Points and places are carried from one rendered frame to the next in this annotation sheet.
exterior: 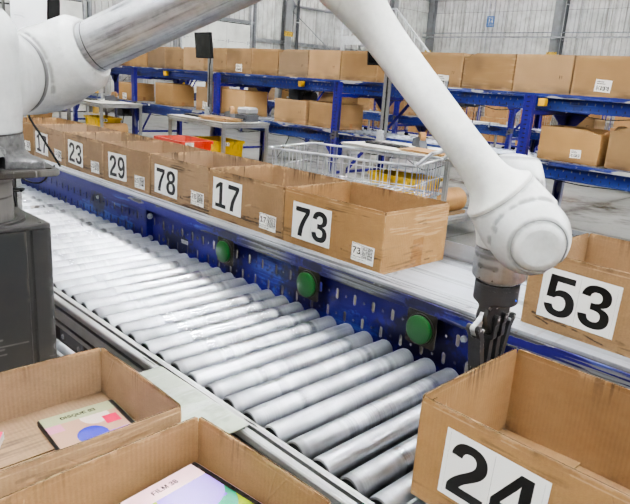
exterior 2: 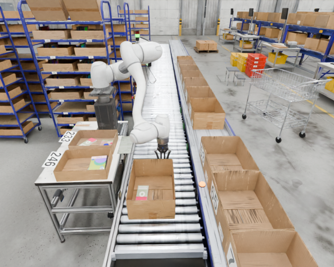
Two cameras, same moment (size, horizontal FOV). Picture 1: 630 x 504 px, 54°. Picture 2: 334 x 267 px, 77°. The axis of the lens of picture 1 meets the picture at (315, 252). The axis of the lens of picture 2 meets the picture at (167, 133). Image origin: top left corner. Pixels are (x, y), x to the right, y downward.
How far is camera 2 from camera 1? 1.32 m
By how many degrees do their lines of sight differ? 43
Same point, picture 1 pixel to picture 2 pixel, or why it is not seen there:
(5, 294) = (104, 116)
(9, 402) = (100, 134)
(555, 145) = not seen: outside the picture
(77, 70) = (119, 74)
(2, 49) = (100, 72)
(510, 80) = not seen: outside the picture
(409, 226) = (204, 118)
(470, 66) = not seen: outside the picture
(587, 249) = (238, 140)
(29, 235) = (107, 106)
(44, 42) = (113, 68)
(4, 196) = (105, 98)
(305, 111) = (317, 44)
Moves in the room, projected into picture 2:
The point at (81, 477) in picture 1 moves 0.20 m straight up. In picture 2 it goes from (88, 150) to (84, 130)
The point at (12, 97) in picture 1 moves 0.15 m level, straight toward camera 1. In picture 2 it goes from (103, 81) to (93, 86)
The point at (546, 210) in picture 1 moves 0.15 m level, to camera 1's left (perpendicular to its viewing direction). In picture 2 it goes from (134, 132) to (120, 124)
